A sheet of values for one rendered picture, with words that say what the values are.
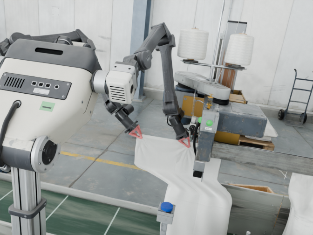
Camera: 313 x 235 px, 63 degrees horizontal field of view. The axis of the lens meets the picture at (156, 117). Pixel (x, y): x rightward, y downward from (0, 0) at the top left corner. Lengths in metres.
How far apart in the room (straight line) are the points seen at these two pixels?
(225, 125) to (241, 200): 0.77
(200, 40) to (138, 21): 4.73
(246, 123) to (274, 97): 5.42
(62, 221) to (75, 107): 1.15
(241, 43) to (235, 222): 1.20
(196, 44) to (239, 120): 0.48
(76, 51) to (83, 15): 6.07
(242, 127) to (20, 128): 0.92
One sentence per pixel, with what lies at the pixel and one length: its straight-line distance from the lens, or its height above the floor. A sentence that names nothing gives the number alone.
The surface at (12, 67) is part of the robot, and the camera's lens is 1.15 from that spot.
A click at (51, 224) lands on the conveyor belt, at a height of 0.38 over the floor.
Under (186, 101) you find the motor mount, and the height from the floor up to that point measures 1.26.
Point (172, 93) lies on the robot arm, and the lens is 1.39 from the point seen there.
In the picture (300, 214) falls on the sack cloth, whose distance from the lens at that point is 1.65.
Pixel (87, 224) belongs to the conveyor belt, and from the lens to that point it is 1.93.
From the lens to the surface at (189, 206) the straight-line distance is 1.56.
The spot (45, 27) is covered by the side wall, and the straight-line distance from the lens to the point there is 7.67.
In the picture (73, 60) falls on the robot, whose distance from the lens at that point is 1.05.
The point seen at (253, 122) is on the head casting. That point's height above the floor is 1.31.
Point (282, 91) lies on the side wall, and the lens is 6.68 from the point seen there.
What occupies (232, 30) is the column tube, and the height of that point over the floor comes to 1.71.
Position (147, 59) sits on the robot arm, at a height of 1.54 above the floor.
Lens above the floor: 1.66
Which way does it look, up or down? 18 degrees down
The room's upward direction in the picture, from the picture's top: 6 degrees clockwise
